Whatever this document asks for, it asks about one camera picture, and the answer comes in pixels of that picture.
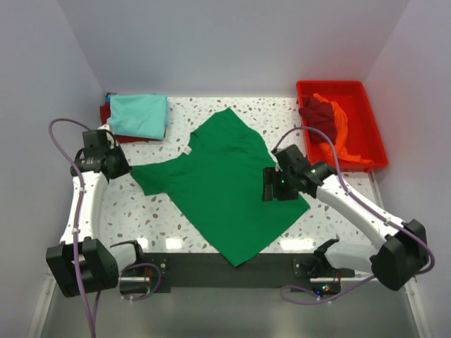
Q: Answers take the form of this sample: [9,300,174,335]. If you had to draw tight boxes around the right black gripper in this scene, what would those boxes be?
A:
[261,167,297,202]

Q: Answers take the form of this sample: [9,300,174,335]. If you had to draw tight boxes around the green t-shirt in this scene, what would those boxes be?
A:
[131,108,309,267]

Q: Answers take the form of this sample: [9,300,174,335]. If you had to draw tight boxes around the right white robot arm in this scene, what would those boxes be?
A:
[262,145,435,291]

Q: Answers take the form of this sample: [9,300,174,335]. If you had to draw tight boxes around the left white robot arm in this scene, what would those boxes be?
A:
[46,124,146,298]

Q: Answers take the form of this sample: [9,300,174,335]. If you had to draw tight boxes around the folded dark red t-shirt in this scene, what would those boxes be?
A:
[99,102,156,144]

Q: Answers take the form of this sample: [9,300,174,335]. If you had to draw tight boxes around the folded teal t-shirt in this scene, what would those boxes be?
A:
[107,94,169,140]

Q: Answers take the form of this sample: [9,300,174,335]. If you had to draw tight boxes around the orange t-shirt in bin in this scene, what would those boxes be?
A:
[313,93,373,164]

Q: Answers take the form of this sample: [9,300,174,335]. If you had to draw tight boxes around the maroon t-shirt in bin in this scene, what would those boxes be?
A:
[299,96,337,143]

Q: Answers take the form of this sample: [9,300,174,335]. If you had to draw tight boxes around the red plastic bin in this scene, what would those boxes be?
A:
[296,80,388,172]

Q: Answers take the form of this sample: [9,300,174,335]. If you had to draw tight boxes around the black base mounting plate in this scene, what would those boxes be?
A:
[118,251,356,302]

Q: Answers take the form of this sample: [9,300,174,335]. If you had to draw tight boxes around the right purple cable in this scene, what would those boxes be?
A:
[271,126,436,302]

